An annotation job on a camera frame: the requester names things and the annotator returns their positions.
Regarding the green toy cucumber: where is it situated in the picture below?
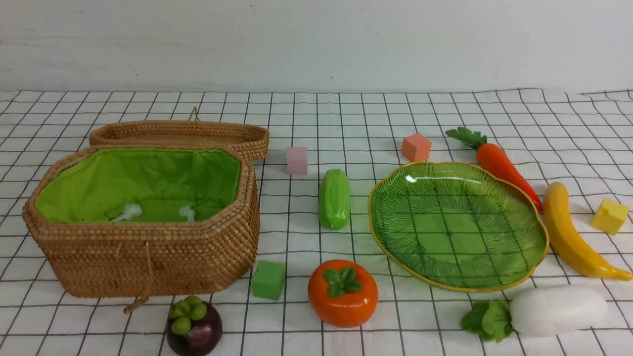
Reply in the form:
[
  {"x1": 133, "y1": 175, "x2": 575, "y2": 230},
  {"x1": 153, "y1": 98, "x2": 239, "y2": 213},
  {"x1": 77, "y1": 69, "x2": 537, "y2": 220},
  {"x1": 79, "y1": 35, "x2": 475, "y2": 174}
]
[{"x1": 318, "y1": 169, "x2": 351, "y2": 230}]

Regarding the orange toy persimmon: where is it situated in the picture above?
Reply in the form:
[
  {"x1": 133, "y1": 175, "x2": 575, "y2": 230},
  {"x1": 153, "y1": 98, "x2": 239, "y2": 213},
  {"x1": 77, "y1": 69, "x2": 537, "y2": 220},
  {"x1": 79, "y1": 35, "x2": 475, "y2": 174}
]
[{"x1": 308, "y1": 259, "x2": 378, "y2": 328}]

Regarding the orange toy carrot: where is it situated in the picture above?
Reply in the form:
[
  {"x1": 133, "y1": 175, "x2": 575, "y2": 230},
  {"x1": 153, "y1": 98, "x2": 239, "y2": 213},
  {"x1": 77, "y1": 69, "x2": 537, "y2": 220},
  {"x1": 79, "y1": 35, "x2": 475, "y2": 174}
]
[{"x1": 445, "y1": 127, "x2": 543, "y2": 212}]

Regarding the purple toy mangosteen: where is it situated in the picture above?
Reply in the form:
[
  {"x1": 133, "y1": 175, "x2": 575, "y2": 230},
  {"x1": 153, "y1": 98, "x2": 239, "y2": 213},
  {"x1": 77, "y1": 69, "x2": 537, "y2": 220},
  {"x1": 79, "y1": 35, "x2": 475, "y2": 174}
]
[{"x1": 165, "y1": 295, "x2": 223, "y2": 356}]

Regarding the yellow toy banana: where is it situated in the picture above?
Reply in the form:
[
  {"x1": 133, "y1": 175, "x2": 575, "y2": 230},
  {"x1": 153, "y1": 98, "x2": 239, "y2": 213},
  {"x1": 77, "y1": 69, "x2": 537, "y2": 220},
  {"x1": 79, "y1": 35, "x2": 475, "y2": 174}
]
[{"x1": 543, "y1": 182, "x2": 633, "y2": 281}]

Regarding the white toy radish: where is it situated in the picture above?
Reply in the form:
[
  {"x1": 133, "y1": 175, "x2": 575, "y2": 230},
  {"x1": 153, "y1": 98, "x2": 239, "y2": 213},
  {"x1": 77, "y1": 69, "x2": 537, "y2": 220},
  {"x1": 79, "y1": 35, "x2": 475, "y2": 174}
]
[{"x1": 460, "y1": 285, "x2": 610, "y2": 343}]

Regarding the pink foam cube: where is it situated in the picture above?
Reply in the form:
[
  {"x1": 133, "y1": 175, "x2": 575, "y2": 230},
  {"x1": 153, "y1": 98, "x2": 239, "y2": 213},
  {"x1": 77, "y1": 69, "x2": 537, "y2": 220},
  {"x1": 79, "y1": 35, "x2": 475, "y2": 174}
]
[{"x1": 286, "y1": 147, "x2": 308, "y2": 175}]

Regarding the woven rattan basket lid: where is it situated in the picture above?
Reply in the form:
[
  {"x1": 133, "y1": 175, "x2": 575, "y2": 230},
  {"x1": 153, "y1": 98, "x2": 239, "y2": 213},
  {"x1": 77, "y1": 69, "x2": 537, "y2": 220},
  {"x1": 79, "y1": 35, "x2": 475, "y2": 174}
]
[{"x1": 89, "y1": 107, "x2": 270, "y2": 161}]

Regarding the orange foam cube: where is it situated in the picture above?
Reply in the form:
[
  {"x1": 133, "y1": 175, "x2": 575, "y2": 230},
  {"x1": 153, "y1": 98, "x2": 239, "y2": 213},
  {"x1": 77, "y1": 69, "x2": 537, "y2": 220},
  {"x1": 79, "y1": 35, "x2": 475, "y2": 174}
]
[{"x1": 402, "y1": 133, "x2": 432, "y2": 162}]

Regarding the green foam cube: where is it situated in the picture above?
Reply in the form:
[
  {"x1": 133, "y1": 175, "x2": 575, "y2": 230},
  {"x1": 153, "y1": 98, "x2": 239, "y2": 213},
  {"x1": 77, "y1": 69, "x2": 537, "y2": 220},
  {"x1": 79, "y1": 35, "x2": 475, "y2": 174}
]
[{"x1": 252, "y1": 261, "x2": 286, "y2": 301}]

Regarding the green glass leaf plate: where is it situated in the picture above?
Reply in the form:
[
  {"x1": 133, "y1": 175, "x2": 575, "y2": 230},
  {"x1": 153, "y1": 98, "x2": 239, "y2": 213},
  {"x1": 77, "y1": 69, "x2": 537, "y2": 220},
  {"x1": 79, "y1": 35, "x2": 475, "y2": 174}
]
[{"x1": 367, "y1": 162, "x2": 549, "y2": 293}]

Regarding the white grid tablecloth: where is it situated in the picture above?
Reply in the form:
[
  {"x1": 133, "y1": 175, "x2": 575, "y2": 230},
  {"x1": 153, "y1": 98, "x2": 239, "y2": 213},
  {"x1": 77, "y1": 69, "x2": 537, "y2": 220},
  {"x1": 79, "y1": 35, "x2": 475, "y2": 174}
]
[{"x1": 0, "y1": 89, "x2": 633, "y2": 356}]

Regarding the woven rattan basket green lining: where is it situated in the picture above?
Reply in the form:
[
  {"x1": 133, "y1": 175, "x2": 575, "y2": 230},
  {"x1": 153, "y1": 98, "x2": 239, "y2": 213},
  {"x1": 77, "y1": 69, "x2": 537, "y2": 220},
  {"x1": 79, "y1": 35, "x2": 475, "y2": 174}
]
[{"x1": 22, "y1": 145, "x2": 260, "y2": 298}]

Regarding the yellow foam cube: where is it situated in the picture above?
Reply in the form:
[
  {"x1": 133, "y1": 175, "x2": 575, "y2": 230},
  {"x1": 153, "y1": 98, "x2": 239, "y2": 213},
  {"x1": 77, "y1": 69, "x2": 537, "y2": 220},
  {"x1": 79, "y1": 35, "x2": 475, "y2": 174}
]
[{"x1": 591, "y1": 198, "x2": 629, "y2": 236}]

